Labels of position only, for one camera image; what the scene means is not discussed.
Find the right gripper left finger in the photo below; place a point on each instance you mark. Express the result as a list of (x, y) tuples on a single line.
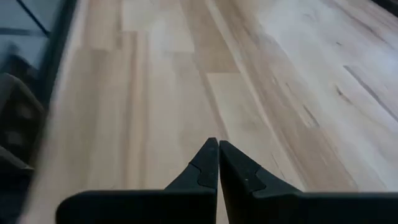
[(140, 207)]

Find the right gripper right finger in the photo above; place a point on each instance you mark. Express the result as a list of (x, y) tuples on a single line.
[(311, 210)]

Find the black aluminium table frame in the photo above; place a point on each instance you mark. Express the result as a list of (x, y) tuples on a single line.
[(57, 46)]

